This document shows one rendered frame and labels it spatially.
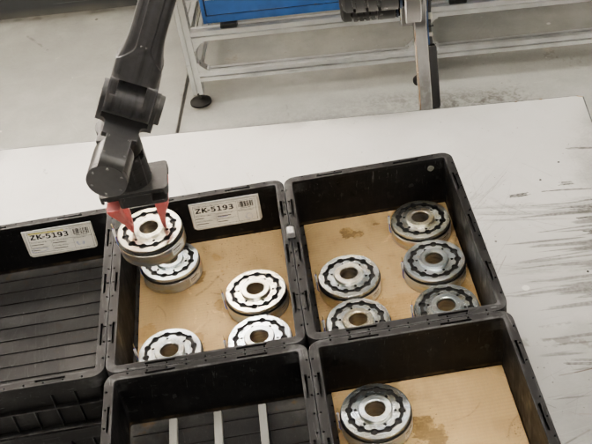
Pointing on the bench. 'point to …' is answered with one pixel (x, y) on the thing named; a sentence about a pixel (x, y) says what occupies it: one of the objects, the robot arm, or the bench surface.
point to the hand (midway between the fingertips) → (147, 223)
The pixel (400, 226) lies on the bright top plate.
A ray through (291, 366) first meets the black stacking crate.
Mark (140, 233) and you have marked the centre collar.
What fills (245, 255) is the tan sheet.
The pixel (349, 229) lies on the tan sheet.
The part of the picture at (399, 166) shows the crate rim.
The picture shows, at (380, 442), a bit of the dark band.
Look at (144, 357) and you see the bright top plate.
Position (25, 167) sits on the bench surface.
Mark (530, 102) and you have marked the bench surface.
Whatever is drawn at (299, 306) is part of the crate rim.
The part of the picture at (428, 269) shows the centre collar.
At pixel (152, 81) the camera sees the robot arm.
